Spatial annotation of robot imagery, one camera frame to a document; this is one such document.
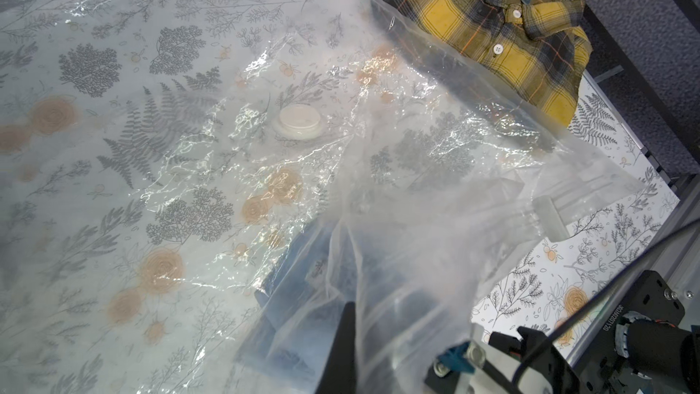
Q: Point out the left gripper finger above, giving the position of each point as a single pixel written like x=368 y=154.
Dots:
x=340 y=372

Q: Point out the light blue shirt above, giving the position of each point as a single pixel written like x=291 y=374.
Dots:
x=400 y=326

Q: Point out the clear plastic vacuum bag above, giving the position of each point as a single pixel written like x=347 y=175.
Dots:
x=146 y=197

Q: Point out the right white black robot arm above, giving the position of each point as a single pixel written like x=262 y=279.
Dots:
x=475 y=367

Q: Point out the white round bag valve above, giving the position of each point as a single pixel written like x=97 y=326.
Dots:
x=299 y=122

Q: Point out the yellow black plaid shirt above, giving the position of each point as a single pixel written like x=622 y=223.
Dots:
x=538 y=47

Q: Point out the black tray under shirts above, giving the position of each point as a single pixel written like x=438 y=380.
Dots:
x=634 y=98

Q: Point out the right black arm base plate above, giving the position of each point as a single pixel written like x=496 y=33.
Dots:
x=629 y=312

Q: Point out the aluminium front rail frame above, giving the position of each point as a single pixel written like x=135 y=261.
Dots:
x=674 y=255

